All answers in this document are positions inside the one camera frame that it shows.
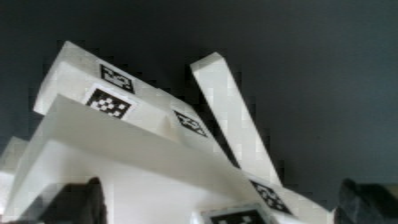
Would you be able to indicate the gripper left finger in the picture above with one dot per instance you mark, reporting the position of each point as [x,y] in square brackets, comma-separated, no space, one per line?
[73,208]

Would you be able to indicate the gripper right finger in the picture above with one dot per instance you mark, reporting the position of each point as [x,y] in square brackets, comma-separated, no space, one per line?
[368,203]

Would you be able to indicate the white chair back frame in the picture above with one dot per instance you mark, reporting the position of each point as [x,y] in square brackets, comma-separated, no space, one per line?
[123,133]

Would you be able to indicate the white chair leg tagged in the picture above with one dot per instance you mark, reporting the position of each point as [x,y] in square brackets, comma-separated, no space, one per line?
[246,214]

